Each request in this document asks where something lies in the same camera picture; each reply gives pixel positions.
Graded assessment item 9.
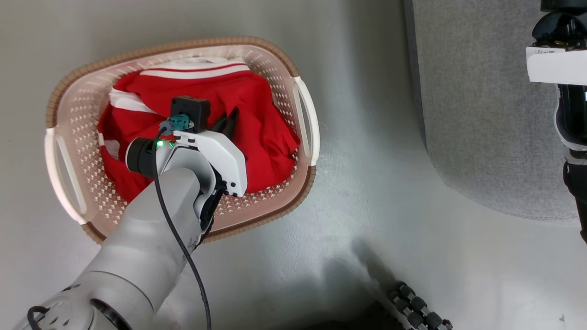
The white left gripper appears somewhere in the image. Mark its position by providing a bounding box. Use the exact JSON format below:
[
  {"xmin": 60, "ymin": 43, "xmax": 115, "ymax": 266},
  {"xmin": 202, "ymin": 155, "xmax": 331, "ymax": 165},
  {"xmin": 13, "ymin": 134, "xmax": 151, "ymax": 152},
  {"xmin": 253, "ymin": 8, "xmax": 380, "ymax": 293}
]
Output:
[{"xmin": 173, "ymin": 107, "xmax": 249, "ymax": 198}]

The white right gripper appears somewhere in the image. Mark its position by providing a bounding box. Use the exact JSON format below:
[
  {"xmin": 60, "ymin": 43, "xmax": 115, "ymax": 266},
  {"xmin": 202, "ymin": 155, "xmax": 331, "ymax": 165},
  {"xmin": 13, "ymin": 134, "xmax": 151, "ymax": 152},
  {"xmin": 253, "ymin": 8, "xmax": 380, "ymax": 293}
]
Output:
[{"xmin": 526, "ymin": 46, "xmax": 587, "ymax": 86}]

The red white striped garment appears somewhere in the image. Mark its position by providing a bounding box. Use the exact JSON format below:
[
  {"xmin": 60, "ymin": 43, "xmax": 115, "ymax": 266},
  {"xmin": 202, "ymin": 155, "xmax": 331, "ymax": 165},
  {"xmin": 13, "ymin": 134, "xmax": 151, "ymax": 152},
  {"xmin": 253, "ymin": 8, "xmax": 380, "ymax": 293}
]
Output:
[{"xmin": 97, "ymin": 56, "xmax": 301, "ymax": 204}]

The cream perforated laundry basket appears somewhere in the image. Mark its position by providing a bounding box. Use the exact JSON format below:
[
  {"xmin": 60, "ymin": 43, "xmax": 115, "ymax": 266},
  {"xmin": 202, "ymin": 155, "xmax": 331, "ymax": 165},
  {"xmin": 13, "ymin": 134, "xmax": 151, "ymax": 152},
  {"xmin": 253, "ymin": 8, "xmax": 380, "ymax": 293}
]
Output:
[{"xmin": 44, "ymin": 36, "xmax": 321, "ymax": 245}]

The black roller omni wheel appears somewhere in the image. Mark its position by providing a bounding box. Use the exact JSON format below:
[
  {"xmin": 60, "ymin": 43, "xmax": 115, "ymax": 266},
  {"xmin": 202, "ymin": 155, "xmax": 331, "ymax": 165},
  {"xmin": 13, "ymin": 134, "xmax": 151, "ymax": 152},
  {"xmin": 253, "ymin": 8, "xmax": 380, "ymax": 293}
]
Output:
[{"xmin": 388, "ymin": 281, "xmax": 454, "ymax": 330}]

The teal cable connector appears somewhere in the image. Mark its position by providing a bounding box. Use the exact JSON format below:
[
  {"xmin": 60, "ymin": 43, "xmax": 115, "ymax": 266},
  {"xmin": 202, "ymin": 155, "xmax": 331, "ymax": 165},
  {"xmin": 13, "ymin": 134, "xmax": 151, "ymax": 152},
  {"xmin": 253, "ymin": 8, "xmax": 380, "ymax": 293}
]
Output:
[{"xmin": 159, "ymin": 115, "xmax": 190, "ymax": 136}]

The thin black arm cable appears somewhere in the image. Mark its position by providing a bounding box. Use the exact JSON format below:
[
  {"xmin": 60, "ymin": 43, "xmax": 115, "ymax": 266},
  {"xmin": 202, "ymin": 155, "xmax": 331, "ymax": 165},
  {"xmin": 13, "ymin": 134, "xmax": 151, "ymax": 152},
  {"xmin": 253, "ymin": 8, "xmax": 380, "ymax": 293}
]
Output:
[{"xmin": 153, "ymin": 128, "xmax": 212, "ymax": 330}]

